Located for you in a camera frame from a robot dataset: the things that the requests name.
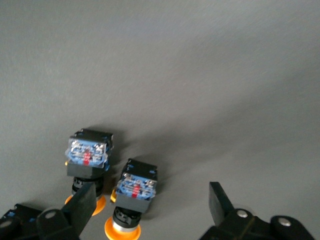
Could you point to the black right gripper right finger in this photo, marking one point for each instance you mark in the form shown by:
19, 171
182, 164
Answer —
222, 205

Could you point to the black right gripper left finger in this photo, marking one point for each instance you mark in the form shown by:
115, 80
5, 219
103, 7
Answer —
77, 210

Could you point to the yellow push button switch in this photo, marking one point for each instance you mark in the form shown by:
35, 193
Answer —
86, 155
136, 190

